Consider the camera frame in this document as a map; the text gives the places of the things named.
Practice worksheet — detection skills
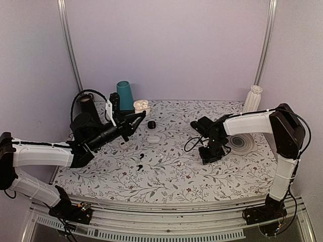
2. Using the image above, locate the grey spiral ceramic plate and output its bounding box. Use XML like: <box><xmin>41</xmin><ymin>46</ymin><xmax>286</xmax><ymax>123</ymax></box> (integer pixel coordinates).
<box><xmin>228</xmin><ymin>134</ymin><xmax>256</xmax><ymax>155</ymax></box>

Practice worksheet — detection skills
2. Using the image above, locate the left black cable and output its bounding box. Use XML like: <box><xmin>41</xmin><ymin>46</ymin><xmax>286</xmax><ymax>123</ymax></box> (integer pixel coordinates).
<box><xmin>70</xmin><ymin>89</ymin><xmax>109</xmax><ymax>122</ymax></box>

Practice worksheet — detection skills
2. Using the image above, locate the right black cable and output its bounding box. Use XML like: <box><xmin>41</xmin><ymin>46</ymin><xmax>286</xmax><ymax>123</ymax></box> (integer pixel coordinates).
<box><xmin>183</xmin><ymin>136</ymin><xmax>232</xmax><ymax>156</ymax></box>

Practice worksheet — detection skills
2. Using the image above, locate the white pleated vase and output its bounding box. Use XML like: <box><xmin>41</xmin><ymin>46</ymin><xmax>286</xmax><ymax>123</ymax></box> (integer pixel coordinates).
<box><xmin>242</xmin><ymin>85</ymin><xmax>263</xmax><ymax>113</ymax></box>

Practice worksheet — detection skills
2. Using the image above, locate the beige earbud charging case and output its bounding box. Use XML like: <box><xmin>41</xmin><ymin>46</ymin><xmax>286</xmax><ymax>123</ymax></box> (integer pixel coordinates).
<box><xmin>133</xmin><ymin>99</ymin><xmax>150</xmax><ymax>114</ymax></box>

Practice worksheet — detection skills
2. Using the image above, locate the white oval earbud case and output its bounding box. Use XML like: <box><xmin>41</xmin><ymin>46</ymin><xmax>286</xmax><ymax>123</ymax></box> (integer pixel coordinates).
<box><xmin>147</xmin><ymin>136</ymin><xmax>160</xmax><ymax>143</ymax></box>

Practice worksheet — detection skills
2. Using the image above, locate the right aluminium frame post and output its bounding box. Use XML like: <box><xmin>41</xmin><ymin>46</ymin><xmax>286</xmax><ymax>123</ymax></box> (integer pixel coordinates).
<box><xmin>254</xmin><ymin>0</ymin><xmax>278</xmax><ymax>86</ymax></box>

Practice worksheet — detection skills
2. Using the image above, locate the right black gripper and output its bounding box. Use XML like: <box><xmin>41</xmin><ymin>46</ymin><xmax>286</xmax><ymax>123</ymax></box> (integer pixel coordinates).
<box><xmin>198</xmin><ymin>138</ymin><xmax>225</xmax><ymax>165</ymax></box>

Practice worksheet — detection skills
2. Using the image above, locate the black cable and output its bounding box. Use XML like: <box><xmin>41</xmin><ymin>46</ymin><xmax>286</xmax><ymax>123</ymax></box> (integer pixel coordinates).
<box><xmin>183</xmin><ymin>136</ymin><xmax>232</xmax><ymax>156</ymax></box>
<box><xmin>70</xmin><ymin>89</ymin><xmax>109</xmax><ymax>122</ymax></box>

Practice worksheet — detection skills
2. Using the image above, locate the black round earbud case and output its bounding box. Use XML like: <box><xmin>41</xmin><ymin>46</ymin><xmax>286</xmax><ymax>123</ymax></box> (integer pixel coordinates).
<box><xmin>147</xmin><ymin>120</ymin><xmax>156</xmax><ymax>129</ymax></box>

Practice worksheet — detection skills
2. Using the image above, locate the left aluminium frame post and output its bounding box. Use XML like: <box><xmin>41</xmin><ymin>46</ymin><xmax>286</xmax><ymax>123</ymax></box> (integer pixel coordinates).
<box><xmin>57</xmin><ymin>0</ymin><xmax>83</xmax><ymax>92</ymax></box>

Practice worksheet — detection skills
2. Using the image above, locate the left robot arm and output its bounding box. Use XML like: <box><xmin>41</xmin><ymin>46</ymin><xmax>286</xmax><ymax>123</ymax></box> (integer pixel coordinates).
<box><xmin>1</xmin><ymin>112</ymin><xmax>146</xmax><ymax>219</ymax></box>

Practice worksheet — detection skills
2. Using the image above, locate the teal cylindrical cup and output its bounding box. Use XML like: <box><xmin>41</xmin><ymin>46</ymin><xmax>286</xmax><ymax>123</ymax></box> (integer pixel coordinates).
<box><xmin>117</xmin><ymin>80</ymin><xmax>134</xmax><ymax>110</ymax></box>

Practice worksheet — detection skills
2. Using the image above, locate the black cylindrical cup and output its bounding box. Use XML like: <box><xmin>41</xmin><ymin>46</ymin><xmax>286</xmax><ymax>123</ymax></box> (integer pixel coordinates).
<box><xmin>79</xmin><ymin>94</ymin><xmax>102</xmax><ymax>126</ymax></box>

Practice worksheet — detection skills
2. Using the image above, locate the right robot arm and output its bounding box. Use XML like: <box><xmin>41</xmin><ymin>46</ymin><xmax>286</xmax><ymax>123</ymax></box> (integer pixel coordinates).
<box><xmin>195</xmin><ymin>103</ymin><xmax>305</xmax><ymax>220</ymax></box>

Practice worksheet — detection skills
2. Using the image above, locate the floral patterned table mat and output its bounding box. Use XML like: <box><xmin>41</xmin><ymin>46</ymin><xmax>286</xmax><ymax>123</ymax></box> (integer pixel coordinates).
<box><xmin>53</xmin><ymin>101</ymin><xmax>277</xmax><ymax>204</ymax></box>

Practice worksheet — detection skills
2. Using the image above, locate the small white earbud case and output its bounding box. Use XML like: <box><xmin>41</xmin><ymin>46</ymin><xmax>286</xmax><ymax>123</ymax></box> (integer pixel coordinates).
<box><xmin>119</xmin><ymin>141</ymin><xmax>129</xmax><ymax>149</ymax></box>

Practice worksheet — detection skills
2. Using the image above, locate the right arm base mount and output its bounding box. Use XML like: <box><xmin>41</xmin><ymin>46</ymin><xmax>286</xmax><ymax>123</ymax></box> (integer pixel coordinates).
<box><xmin>242</xmin><ymin>203</ymin><xmax>287</xmax><ymax>225</ymax></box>

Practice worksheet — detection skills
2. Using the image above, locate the front aluminium rail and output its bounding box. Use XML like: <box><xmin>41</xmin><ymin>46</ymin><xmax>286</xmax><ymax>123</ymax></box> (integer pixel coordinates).
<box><xmin>22</xmin><ymin>196</ymin><xmax>317</xmax><ymax>241</ymax></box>

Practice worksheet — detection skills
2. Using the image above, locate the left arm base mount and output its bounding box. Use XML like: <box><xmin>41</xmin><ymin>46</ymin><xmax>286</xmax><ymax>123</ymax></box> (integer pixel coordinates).
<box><xmin>49</xmin><ymin>201</ymin><xmax>93</xmax><ymax>225</ymax></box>

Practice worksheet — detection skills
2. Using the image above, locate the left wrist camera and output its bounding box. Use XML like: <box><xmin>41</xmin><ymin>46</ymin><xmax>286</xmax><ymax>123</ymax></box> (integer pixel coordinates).
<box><xmin>105</xmin><ymin>92</ymin><xmax>120</xmax><ymax>127</ymax></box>

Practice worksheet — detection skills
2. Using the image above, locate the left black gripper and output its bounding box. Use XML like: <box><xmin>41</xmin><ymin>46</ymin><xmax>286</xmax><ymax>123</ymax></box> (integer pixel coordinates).
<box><xmin>87</xmin><ymin>109</ymin><xmax>145</xmax><ymax>152</ymax></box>

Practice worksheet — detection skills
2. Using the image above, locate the aluminium frame post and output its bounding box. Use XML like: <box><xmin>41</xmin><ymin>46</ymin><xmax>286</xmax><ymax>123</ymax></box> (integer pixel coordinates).
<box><xmin>57</xmin><ymin>0</ymin><xmax>83</xmax><ymax>92</ymax></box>
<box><xmin>254</xmin><ymin>0</ymin><xmax>278</xmax><ymax>86</ymax></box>

